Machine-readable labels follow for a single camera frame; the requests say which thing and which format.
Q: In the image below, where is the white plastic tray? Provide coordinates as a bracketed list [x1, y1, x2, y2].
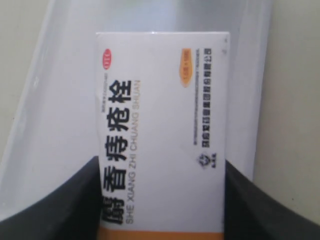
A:
[0, 0, 273, 220]

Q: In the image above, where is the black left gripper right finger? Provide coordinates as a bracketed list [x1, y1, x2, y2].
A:
[224, 161, 320, 240]

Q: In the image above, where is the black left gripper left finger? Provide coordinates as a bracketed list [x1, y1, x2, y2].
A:
[0, 156, 102, 240]

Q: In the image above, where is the white red medicine box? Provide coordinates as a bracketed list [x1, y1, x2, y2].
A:
[95, 31, 230, 240]

